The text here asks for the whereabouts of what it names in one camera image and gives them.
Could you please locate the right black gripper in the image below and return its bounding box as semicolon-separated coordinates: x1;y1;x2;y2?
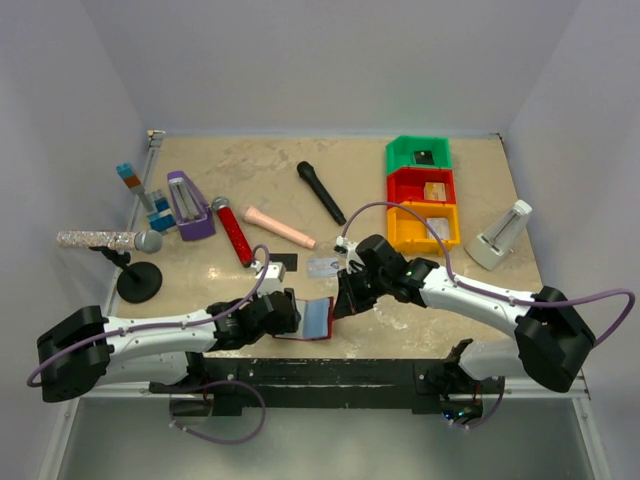
333;264;390;318

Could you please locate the red leather card holder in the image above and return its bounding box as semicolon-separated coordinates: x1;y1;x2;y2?
275;297;333;341

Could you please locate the grey card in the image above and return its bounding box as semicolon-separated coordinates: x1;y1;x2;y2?
270;253;298;273
427;217;450;241

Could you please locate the silver VIP card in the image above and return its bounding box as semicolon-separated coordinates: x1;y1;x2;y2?
306;257;340;278

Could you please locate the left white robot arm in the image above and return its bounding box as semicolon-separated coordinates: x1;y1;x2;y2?
28;288;301;403

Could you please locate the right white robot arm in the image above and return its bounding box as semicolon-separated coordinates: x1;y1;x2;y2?
333;235;595;393

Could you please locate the grey card in yellow bin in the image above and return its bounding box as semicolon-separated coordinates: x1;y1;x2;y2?
427;217;450;241

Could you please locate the tan card in red bin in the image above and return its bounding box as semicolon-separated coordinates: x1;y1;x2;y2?
423;182;447;203

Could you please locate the black card in green bin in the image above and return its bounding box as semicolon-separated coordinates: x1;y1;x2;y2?
413;150;435;166

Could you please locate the yellow storage bin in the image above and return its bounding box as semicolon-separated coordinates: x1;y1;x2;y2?
387;201;461;256

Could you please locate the red storage bin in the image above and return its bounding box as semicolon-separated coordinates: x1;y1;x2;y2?
386;167;457;204

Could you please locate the pink microphone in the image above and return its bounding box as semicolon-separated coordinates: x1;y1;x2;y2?
242;206;316;250

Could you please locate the white metronome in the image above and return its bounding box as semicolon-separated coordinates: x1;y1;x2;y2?
465;200;532;271

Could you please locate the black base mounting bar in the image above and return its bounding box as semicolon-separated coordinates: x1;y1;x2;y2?
199;355;501;416

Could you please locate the green storage bin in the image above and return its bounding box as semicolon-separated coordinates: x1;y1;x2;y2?
385;135;453;175

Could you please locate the red microphone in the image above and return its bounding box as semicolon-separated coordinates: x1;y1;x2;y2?
211;196;254;268

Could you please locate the purple metronome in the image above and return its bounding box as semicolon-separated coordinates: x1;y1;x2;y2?
167;171;216;242

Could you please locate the black microphone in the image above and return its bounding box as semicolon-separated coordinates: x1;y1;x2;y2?
296;161;346;226

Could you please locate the black microphone stand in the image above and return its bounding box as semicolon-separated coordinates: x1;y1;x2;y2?
91;247;163;304

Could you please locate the glitter silver microphone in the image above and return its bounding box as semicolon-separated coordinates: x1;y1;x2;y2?
56;230;163;254

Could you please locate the blue toy brick tower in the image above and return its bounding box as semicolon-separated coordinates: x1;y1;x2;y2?
116;163;177;235

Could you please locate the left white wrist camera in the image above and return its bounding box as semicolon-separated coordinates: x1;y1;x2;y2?
255;262;286;296

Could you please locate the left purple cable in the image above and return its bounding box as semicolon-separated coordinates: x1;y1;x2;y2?
25;243;272;389

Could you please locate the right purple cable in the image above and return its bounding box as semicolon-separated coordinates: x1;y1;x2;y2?
341;200;637;346

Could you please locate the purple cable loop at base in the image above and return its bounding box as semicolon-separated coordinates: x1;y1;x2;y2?
168;377;269;445

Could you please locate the left aluminium frame rail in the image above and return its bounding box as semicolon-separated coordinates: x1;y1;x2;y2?
101;130;165;315

